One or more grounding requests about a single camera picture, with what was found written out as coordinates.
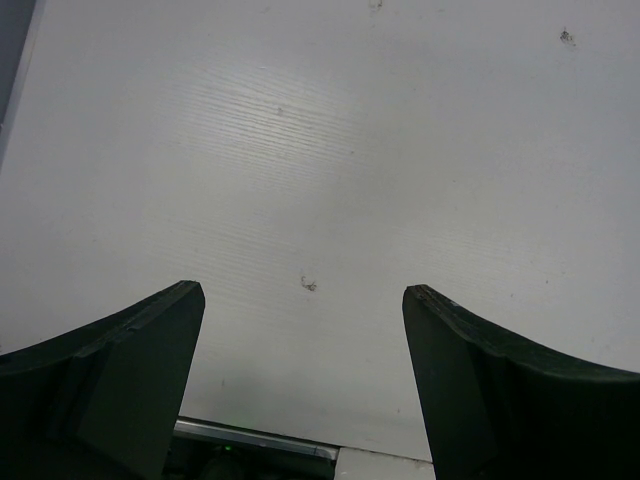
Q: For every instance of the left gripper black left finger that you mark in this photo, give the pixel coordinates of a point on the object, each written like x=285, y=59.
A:
x=101, y=401

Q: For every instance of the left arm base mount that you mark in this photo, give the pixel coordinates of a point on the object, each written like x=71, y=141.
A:
x=207, y=450

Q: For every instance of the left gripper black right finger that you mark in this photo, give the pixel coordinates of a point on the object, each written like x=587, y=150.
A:
x=497, y=405

